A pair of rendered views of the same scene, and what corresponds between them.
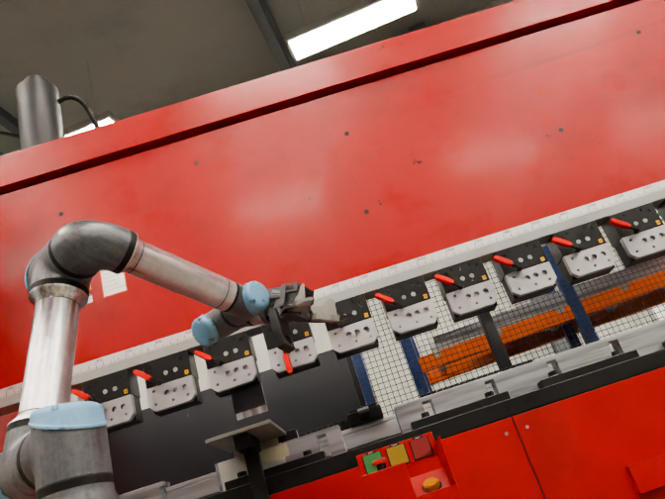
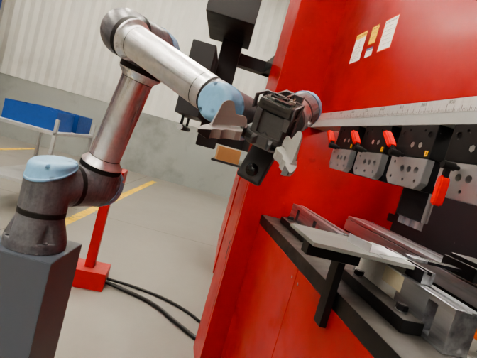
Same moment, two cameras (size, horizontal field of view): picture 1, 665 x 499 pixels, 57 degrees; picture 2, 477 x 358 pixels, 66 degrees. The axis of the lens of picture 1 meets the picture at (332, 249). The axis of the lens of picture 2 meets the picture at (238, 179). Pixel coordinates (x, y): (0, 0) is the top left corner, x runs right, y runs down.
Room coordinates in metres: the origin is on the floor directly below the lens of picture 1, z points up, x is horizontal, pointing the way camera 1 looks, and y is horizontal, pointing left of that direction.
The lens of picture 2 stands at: (1.31, -0.47, 1.16)
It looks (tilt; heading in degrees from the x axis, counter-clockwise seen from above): 5 degrees down; 81
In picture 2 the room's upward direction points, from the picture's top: 16 degrees clockwise
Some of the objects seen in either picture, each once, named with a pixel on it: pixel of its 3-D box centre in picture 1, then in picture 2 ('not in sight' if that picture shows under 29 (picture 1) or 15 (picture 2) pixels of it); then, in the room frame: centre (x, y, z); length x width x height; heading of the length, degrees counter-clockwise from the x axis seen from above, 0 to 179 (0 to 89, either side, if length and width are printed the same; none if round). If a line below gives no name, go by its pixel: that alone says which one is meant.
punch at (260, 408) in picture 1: (248, 400); (414, 208); (1.91, 0.40, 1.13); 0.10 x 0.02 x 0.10; 92
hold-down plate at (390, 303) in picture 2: (276, 472); (375, 296); (1.86, 0.36, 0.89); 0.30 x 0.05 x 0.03; 92
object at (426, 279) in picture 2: (266, 444); (402, 263); (1.91, 0.38, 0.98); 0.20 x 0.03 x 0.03; 92
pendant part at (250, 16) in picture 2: not in sight; (218, 72); (1.37, 1.64, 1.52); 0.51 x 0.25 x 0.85; 85
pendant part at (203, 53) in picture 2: not in sight; (198, 85); (1.28, 1.60, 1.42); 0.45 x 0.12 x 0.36; 85
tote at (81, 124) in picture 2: not in sight; (62, 119); (-0.08, 3.79, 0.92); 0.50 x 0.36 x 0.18; 173
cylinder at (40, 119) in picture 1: (61, 124); not in sight; (2.03, 0.93, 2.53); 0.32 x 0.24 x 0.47; 92
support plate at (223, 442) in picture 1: (248, 437); (348, 244); (1.77, 0.39, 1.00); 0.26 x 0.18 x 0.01; 2
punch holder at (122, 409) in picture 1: (113, 402); (352, 150); (1.90, 0.82, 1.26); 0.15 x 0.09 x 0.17; 92
